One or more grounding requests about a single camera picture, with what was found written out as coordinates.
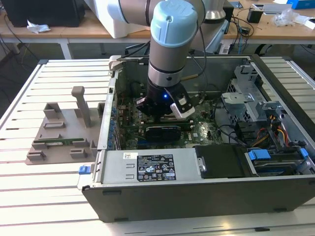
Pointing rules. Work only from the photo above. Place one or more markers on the black plastic shroud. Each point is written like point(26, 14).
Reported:
point(221, 159)

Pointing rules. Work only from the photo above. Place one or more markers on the blue box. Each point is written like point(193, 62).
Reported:
point(302, 4)

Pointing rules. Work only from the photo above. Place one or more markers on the hard disk in blue carrier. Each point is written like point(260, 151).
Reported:
point(258, 155)

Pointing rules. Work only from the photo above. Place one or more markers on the blue case latch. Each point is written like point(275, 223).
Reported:
point(83, 170)

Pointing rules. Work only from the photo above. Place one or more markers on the clear plastic bag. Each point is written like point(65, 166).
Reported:
point(285, 17)

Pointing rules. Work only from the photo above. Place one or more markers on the black computer tower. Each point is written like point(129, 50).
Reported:
point(44, 12)

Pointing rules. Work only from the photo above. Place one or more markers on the blue booklet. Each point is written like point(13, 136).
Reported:
point(237, 5)

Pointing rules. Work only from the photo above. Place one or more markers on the RAM slot white clips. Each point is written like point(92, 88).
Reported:
point(172, 122)

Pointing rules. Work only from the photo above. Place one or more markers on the silver drive cage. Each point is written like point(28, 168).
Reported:
point(246, 108)

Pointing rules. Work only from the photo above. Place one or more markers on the green motherboard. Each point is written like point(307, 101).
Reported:
point(197, 132)

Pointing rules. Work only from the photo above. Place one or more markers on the silver power supply unit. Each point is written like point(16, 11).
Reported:
point(115, 167)

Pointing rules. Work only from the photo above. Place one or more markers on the white flat box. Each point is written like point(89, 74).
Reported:
point(274, 9)

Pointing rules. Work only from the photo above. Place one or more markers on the white foam box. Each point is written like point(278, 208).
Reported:
point(105, 14)

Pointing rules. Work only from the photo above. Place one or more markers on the small white box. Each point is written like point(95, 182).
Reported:
point(311, 24)

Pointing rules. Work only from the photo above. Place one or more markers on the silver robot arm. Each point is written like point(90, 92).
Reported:
point(172, 49)

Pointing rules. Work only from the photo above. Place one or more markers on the small black device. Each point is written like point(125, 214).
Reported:
point(245, 30)

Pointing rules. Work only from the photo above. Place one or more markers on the pale blue teach pendant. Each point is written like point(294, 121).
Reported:
point(219, 34)

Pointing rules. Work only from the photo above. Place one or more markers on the crumpled white paper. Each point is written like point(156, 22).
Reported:
point(37, 27)

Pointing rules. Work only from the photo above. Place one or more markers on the black graphics card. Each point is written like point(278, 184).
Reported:
point(162, 134)

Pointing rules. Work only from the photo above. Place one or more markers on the black silver PC case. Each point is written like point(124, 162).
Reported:
point(172, 201)

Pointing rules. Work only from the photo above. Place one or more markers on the grey parts rack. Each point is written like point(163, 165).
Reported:
point(66, 123)

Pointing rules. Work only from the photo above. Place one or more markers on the wooden desk white frame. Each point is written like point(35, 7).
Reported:
point(73, 33)
point(270, 32)

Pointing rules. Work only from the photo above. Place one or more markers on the white power adapter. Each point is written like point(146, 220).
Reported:
point(224, 49)

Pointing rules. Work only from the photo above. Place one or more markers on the RAM slot black clips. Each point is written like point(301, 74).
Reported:
point(185, 120)

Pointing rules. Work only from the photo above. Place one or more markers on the green RAM stick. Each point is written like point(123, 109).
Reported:
point(66, 140)

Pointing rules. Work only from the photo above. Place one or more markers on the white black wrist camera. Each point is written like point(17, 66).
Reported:
point(183, 109)

